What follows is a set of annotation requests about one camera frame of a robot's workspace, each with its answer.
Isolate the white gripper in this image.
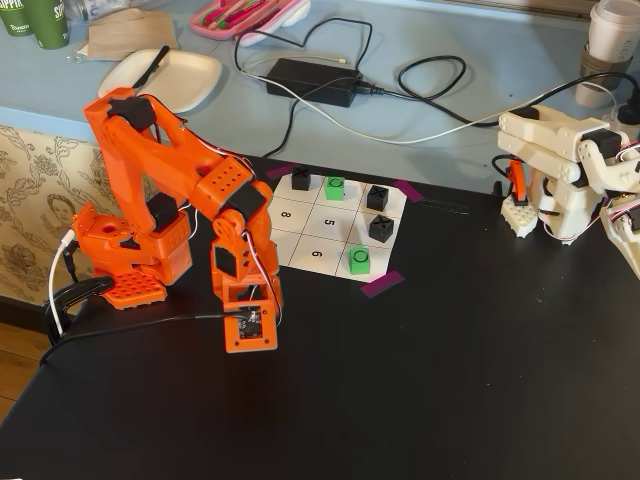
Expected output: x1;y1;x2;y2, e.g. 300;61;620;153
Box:
601;187;640;281

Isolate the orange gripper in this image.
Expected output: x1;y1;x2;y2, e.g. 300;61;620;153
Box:
210;233;283;317

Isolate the white numbered grid sheet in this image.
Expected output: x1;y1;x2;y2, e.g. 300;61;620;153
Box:
267;169;409;284

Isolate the white studded base block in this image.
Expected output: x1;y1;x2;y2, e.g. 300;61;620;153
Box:
500;193;541;239

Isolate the orange table clamp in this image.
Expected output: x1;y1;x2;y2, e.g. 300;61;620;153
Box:
504;157;530;207

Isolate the black table clamp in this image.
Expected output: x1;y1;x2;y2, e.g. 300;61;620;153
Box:
41;276;115;347

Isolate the white coffee cup brown sleeve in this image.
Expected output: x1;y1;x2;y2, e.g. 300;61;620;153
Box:
573;0;640;109

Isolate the white square plate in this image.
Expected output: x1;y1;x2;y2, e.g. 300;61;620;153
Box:
97;48;224;114

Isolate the black power adapter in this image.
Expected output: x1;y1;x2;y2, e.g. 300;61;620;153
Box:
263;57;365;108

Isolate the black plastic knife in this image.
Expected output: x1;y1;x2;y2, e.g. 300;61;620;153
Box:
130;45;172;94

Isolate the floral patterned cream panel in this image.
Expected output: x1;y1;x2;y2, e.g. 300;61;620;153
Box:
0;124;121;305

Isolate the white case lid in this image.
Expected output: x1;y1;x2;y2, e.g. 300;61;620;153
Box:
234;0;312;49

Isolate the pink utensil case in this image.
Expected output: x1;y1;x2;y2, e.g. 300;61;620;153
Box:
189;0;311;41

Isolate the brown paper napkin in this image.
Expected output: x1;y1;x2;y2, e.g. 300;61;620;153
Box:
77;7;180;62

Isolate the clear plastic bottle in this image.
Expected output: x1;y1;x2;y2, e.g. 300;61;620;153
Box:
63;0;147;24

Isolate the green paper cup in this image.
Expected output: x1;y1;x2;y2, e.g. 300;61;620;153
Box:
28;0;72;51
0;0;35;38

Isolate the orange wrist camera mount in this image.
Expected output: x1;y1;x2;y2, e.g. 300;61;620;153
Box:
221;305;279;355

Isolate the black camera cable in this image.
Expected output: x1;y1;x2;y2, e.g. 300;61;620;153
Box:
38;308;254;369

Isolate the black adapter mains cable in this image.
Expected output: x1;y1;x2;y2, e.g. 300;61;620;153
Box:
233;16;374;158

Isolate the white usb cable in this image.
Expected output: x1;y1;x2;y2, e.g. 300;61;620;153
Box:
47;230;77;335

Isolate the long white cable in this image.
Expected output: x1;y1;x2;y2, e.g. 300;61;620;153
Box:
238;53;619;146

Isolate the black adapter output cable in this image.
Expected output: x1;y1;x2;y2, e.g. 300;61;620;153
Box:
355;53;502;126

